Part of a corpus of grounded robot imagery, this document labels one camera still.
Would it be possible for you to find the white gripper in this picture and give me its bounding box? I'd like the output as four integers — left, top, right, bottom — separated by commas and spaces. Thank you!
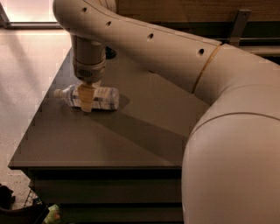
71, 35, 106, 113

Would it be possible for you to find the clear plastic water bottle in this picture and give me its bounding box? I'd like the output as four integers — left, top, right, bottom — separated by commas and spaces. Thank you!
53, 85, 120, 110

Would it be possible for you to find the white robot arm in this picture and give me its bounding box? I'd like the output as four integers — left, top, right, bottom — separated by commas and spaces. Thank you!
52, 0, 280, 224

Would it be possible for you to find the blue Pepsi can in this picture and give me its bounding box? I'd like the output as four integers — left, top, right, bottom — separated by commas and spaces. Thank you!
106, 46, 117, 60

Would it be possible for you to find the grey drawer cabinet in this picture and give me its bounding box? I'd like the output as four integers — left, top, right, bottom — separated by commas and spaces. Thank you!
9, 54, 208, 224

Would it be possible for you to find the green packet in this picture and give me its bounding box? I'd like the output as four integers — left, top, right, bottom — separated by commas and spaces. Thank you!
42, 205, 62, 224

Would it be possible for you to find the black object on floor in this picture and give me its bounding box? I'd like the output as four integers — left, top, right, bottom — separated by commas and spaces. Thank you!
0, 185, 16, 209

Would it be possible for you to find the black wire basket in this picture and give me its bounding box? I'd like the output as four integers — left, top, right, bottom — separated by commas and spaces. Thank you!
0, 188, 50, 224

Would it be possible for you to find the right metal wall bracket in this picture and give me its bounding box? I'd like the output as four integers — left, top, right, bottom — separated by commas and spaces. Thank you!
228, 9, 251, 46

